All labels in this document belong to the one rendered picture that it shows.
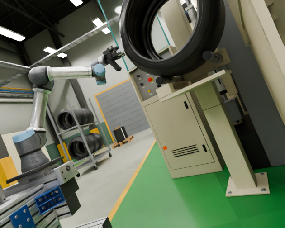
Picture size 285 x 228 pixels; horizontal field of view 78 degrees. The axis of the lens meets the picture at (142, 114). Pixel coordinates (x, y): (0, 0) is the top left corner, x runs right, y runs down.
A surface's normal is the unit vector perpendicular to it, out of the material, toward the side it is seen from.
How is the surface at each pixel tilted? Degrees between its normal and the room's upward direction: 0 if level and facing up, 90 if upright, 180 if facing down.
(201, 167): 90
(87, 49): 90
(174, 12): 90
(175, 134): 90
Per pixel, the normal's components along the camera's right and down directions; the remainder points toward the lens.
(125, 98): -0.19, 0.07
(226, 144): -0.51, 0.20
